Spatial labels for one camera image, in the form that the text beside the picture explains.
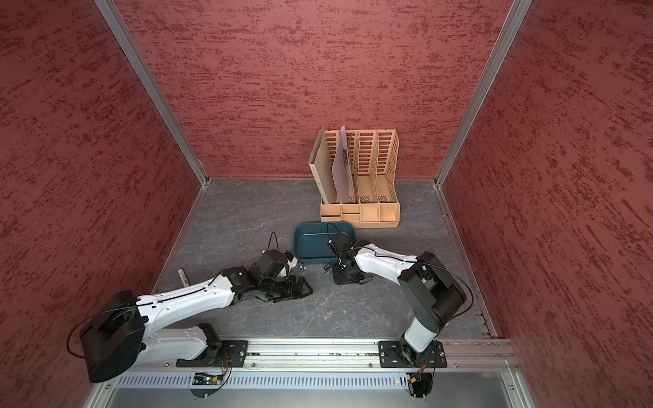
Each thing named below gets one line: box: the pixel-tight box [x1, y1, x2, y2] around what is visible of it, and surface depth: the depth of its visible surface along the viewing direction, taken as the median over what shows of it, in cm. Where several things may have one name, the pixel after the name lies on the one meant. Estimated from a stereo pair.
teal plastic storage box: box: [293, 221, 357, 265], surface depth 100 cm
